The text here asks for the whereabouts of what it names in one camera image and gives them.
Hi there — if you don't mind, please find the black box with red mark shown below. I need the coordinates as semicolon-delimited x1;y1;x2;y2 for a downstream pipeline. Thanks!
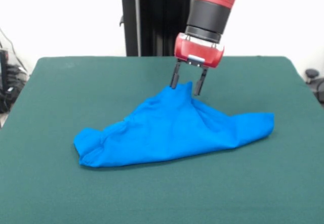
0;49;10;93

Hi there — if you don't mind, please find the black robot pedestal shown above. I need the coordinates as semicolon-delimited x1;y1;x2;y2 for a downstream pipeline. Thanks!
111;0;195;57

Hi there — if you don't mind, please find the black cable clutter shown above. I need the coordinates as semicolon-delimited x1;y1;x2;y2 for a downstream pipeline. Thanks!
0;64;29;114

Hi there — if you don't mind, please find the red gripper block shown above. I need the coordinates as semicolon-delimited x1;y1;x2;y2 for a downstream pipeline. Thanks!
170;33;225;97

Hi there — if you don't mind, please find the grey office chair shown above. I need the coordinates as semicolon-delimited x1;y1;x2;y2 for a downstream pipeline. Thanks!
305;68;324;105

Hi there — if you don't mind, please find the dark green table cloth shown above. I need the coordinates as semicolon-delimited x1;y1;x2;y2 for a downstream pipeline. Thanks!
0;56;324;224

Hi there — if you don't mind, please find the blue shirt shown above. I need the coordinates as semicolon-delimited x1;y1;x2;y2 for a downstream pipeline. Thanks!
72;81;275;169

